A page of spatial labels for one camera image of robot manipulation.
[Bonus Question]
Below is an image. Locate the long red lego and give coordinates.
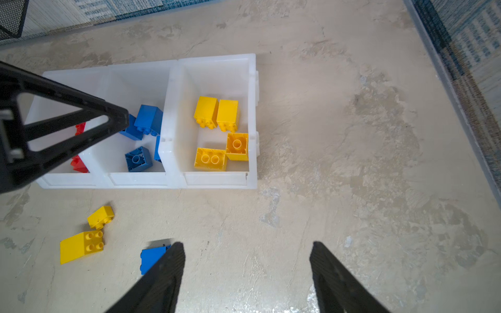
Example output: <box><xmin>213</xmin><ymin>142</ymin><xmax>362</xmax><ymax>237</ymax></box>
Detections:
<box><xmin>75</xmin><ymin>123</ymin><xmax>86</xmax><ymax>136</ymax></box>

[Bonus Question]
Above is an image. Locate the middle white plastic bin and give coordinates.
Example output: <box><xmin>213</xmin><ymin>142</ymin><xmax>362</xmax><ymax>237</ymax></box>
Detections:
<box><xmin>81</xmin><ymin>61</ymin><xmax>175</xmax><ymax>189</ymax></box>

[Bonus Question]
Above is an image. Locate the blue lego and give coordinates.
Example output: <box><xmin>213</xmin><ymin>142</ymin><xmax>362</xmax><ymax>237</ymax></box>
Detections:
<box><xmin>125</xmin><ymin>146</ymin><xmax>153</xmax><ymax>172</ymax></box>
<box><xmin>154</xmin><ymin>136</ymin><xmax>162</xmax><ymax>162</ymax></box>
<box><xmin>140</xmin><ymin>245</ymin><xmax>171</xmax><ymax>275</ymax></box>
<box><xmin>134</xmin><ymin>104</ymin><xmax>163</xmax><ymax>136</ymax></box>
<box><xmin>120</xmin><ymin>114</ymin><xmax>144</xmax><ymax>141</ymax></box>

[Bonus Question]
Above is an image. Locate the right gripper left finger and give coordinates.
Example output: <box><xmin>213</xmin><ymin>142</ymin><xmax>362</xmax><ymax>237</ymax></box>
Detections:
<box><xmin>108</xmin><ymin>242</ymin><xmax>186</xmax><ymax>312</ymax></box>

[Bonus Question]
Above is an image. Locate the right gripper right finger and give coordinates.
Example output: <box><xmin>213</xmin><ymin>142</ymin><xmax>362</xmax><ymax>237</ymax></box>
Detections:
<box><xmin>309</xmin><ymin>241</ymin><xmax>389</xmax><ymax>313</ymax></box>

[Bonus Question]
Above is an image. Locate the yellow lego bottom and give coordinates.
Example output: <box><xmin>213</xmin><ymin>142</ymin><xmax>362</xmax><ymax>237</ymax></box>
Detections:
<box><xmin>226</xmin><ymin>133</ymin><xmax>249</xmax><ymax>162</ymax></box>

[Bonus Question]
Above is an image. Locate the left white plastic bin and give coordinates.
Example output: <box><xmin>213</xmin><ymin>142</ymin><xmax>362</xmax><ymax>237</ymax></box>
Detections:
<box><xmin>26</xmin><ymin>67</ymin><xmax>106</xmax><ymax>189</ymax></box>

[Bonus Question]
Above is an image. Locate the white plastic bin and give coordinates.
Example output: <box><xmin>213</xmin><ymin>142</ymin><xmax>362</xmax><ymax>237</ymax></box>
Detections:
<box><xmin>159</xmin><ymin>53</ymin><xmax>260</xmax><ymax>189</ymax></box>
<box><xmin>81</xmin><ymin>61</ymin><xmax>175</xmax><ymax>189</ymax></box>
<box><xmin>26</xmin><ymin>67</ymin><xmax>106</xmax><ymax>189</ymax></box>

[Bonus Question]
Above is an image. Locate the right white plastic bin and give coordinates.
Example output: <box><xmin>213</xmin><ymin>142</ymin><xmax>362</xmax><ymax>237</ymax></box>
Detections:
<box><xmin>159</xmin><ymin>53</ymin><xmax>260</xmax><ymax>189</ymax></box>

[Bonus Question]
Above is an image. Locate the small yellow lego top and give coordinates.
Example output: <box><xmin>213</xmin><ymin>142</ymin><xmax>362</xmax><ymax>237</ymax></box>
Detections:
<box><xmin>87</xmin><ymin>206</ymin><xmax>115</xmax><ymax>230</ymax></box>

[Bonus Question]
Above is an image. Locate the black wire mesh shelf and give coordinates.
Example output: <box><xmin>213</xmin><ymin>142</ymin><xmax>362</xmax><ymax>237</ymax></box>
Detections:
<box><xmin>0</xmin><ymin>0</ymin><xmax>29</xmax><ymax>40</ymax></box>

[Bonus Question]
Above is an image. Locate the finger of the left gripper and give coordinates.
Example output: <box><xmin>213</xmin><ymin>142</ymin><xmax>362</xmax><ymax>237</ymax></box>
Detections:
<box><xmin>1</xmin><ymin>63</ymin><xmax>129</xmax><ymax>193</ymax></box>

